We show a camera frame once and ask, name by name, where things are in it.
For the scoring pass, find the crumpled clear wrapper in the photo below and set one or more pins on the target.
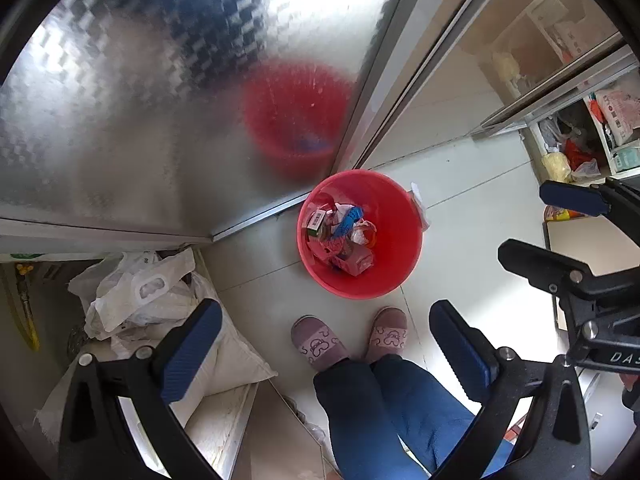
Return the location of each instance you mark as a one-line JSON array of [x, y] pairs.
[[362, 232]]

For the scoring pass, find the purple slipper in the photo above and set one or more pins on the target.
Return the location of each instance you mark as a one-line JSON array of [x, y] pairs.
[[387, 332], [317, 345]]

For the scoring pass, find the person's blue pants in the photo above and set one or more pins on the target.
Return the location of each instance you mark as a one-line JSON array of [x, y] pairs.
[[380, 420]]

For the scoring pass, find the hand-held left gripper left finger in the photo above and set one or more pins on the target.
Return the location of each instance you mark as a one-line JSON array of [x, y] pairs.
[[192, 350]]

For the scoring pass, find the red plastic bucket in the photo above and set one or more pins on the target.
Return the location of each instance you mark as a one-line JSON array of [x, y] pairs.
[[395, 260]]

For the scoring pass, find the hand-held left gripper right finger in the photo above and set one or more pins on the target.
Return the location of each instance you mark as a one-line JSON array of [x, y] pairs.
[[460, 350]]

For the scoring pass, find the pink white bag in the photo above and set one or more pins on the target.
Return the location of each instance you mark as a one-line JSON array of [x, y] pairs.
[[622, 110]]

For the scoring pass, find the teal box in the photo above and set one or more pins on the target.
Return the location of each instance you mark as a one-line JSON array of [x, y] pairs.
[[627, 157]]

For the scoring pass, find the teal scrub brush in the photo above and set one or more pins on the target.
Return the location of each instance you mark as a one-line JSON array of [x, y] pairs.
[[348, 220]]

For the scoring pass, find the yellow plastic bag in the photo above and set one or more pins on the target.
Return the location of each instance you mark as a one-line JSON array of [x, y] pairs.
[[557, 167]]

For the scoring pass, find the white woven sack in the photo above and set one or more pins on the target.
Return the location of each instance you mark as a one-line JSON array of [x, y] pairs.
[[230, 360]]

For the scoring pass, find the green white carton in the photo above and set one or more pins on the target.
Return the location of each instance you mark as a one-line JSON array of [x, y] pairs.
[[315, 220]]

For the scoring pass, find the colourful package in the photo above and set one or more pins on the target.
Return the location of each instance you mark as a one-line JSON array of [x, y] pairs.
[[560, 213]]

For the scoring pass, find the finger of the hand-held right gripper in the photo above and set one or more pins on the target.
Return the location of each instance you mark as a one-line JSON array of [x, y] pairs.
[[535, 257], [572, 199]]

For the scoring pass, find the white shelf unit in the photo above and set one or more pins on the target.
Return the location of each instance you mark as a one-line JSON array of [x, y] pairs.
[[535, 130]]

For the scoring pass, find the red plastic bag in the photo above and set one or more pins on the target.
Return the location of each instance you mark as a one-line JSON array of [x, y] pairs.
[[577, 155]]

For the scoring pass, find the patterned metal cabinet door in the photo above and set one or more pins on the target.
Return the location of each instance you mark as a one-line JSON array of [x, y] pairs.
[[100, 110], [430, 35]]

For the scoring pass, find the clear plastic wrapper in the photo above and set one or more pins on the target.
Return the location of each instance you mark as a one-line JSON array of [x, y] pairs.
[[419, 205]]

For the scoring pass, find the pink wrapper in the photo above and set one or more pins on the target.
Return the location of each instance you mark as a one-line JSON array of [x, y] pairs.
[[330, 249]]

